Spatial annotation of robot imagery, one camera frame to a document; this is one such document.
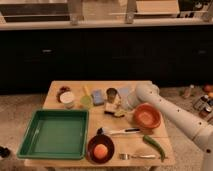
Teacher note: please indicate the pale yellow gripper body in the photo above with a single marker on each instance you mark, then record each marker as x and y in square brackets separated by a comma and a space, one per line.
[120, 112]

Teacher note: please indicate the wooden black felt eraser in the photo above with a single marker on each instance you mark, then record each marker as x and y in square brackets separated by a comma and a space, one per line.
[110, 108]

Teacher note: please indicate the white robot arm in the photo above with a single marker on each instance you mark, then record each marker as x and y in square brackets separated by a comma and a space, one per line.
[197, 130]

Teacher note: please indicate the wooden table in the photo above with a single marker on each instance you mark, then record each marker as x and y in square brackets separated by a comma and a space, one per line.
[130, 144]

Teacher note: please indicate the metal cup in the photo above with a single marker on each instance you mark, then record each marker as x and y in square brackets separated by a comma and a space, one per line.
[111, 94]

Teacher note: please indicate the orange plastic bowl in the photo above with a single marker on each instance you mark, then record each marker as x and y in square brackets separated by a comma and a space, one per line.
[146, 116]

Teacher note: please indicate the blue sponge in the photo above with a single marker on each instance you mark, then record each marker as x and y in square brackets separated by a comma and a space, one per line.
[97, 97]

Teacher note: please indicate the dark brown plate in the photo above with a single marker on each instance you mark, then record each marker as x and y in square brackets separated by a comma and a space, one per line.
[100, 139]

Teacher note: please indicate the green chili pepper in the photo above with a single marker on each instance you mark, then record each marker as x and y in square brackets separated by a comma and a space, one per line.
[147, 139]

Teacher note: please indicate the green yellow brush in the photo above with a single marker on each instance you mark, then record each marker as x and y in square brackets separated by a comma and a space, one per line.
[86, 99]

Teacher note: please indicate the silver fork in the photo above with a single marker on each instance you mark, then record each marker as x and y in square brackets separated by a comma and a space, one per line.
[125, 156]

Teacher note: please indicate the orange fruit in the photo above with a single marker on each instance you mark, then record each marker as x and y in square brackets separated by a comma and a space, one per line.
[100, 151]

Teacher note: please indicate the white cup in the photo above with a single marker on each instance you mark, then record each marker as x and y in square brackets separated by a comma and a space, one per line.
[67, 99]

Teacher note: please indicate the dark red small object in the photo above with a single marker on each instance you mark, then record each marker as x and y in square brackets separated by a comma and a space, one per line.
[61, 91]

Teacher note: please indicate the green plastic tray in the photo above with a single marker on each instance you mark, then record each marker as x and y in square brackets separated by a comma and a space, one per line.
[55, 134]

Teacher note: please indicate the dark cabinet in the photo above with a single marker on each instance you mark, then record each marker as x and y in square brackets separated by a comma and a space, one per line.
[169, 56]

